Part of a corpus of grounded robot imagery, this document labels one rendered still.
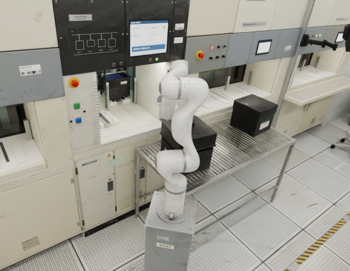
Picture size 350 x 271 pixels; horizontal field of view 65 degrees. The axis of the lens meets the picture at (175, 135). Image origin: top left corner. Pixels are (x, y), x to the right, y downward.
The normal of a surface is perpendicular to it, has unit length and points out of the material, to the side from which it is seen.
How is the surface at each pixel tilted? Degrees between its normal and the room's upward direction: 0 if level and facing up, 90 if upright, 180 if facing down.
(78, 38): 90
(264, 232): 0
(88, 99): 90
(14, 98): 90
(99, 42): 90
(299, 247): 0
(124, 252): 0
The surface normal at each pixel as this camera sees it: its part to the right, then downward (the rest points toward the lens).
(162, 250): -0.14, 0.51
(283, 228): 0.08, -0.85
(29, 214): 0.60, 0.47
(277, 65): -0.80, 0.26
